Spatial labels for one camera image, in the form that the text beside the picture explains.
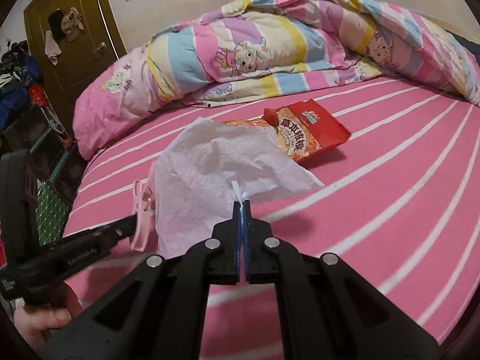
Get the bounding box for pink clothes hanger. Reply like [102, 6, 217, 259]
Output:
[129, 164, 155, 252]

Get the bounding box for white tissue paper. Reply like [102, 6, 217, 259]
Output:
[154, 118, 323, 258]

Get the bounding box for red walnut snack bag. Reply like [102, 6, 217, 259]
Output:
[224, 99, 352, 164]

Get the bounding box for person's left hand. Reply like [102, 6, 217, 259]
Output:
[13, 283, 82, 354]

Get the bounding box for pink striped bed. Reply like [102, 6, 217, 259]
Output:
[64, 77, 479, 359]

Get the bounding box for cluttered clothes rack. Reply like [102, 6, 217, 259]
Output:
[1, 41, 74, 154]

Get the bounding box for pink pillow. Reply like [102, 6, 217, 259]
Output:
[72, 46, 165, 161]

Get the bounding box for brown wooden door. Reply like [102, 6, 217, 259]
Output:
[24, 0, 126, 132]

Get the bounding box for clothes hanging on door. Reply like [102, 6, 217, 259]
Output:
[45, 7, 85, 66]

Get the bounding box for colourful cartoon quilt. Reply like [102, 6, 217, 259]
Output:
[145, 0, 479, 107]

